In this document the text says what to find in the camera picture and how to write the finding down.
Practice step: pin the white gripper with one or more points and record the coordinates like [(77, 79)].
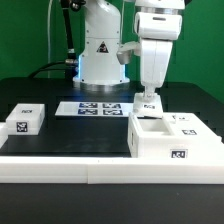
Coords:
[(156, 33)]

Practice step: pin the white cabinet door panel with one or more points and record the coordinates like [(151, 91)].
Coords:
[(189, 126), (149, 106)]

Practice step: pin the white cabinet body box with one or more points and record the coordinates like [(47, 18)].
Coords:
[(149, 138)]

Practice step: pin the white cabinet top block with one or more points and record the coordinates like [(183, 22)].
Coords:
[(25, 119)]

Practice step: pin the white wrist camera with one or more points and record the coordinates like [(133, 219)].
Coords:
[(125, 52)]

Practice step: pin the white marker base plate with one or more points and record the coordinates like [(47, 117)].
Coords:
[(94, 109)]

